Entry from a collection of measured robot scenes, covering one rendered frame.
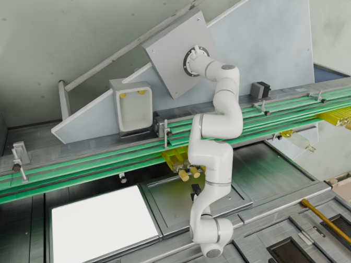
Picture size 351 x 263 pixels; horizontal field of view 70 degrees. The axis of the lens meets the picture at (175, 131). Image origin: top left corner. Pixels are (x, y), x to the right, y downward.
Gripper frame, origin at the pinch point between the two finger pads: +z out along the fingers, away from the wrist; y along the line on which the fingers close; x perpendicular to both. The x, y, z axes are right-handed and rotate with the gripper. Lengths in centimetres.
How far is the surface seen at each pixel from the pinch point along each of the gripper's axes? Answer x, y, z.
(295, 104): -75, 15, 52
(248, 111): -41, 14, 46
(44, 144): 83, -16, 67
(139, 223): 24.5, -12.5, -3.5
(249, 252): -18.9, -14.8, -21.3
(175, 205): 7.6, -12.7, 4.9
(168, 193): 9.6, -12.6, 12.5
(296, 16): -73, 62, 72
